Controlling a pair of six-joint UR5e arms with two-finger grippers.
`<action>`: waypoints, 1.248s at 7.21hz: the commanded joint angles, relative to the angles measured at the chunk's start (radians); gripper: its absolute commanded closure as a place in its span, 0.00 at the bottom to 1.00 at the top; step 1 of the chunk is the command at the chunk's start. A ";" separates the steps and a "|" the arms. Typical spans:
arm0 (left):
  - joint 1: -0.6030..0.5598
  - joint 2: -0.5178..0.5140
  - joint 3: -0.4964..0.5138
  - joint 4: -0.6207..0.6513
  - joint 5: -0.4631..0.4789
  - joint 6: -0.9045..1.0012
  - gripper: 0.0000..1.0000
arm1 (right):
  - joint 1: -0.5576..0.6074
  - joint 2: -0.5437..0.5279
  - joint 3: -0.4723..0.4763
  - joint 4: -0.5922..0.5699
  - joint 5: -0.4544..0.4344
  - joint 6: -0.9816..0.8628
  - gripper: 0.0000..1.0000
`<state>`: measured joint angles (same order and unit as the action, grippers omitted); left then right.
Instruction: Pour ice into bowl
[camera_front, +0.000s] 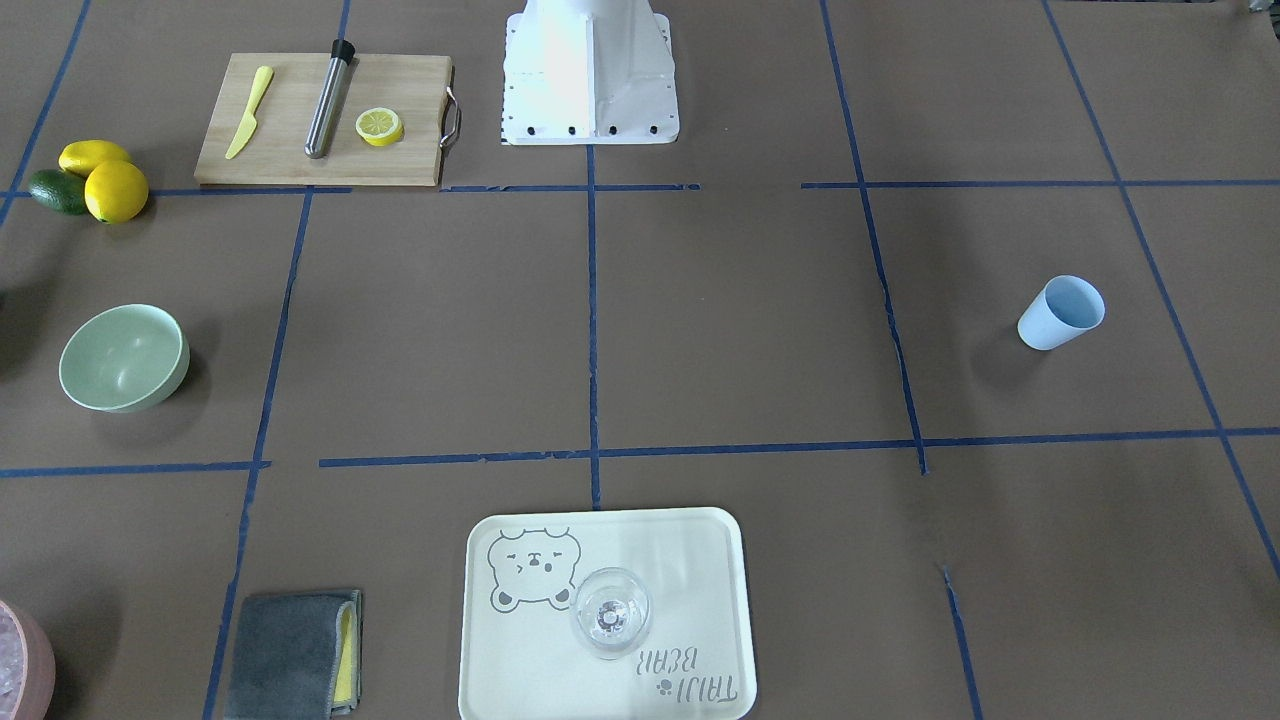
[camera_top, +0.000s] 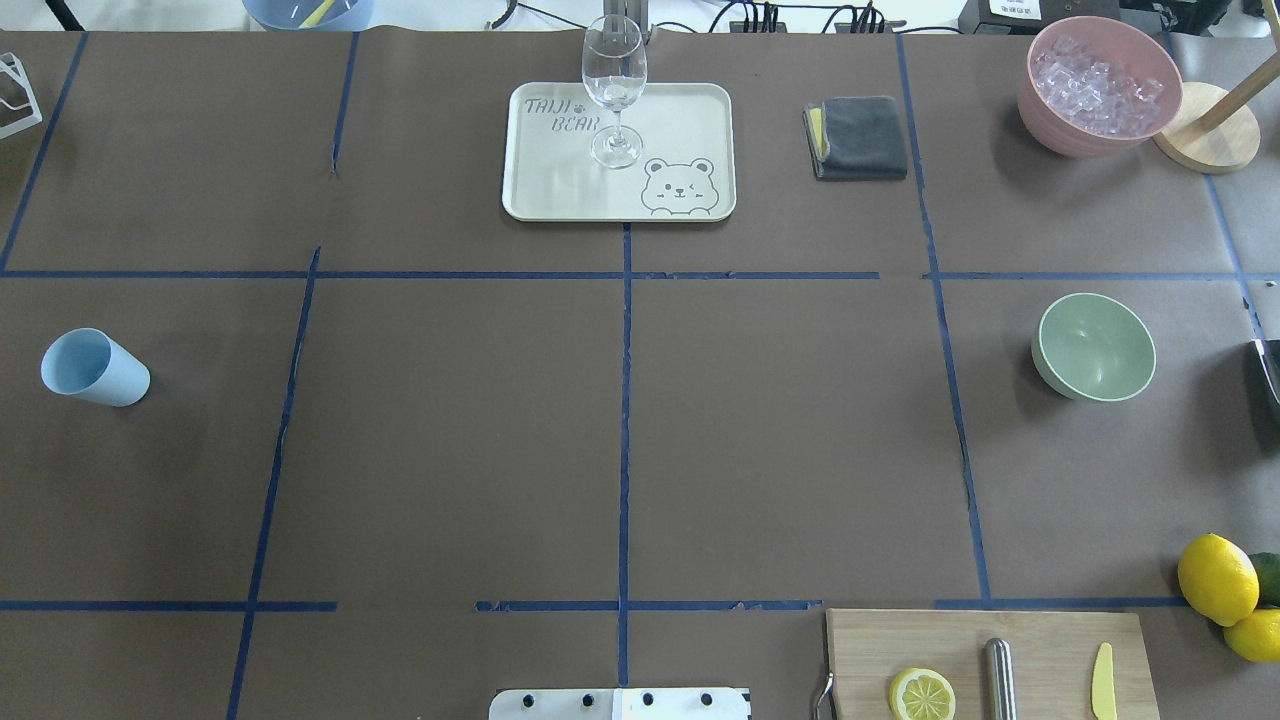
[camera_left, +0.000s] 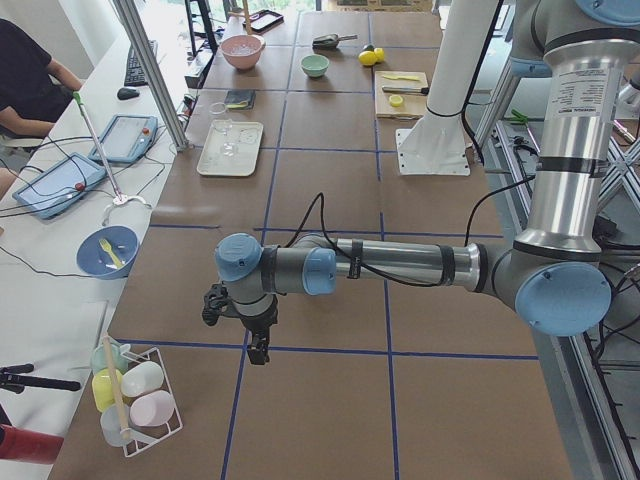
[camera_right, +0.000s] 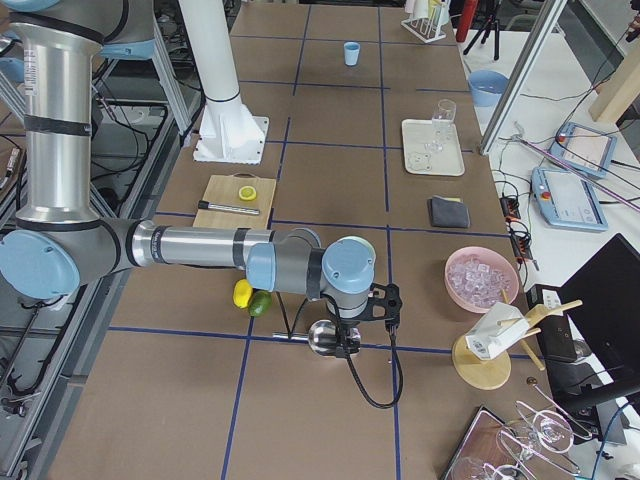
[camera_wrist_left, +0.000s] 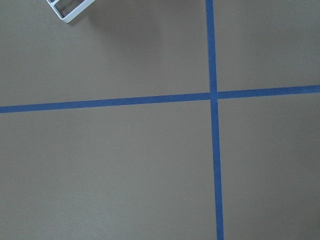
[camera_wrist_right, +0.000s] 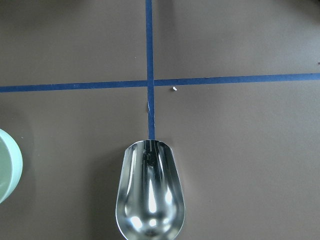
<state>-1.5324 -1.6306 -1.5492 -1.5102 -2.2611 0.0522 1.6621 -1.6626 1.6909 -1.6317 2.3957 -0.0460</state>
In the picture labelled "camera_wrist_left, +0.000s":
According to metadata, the white wire dish rack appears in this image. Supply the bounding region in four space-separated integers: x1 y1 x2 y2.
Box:
46 0 95 23

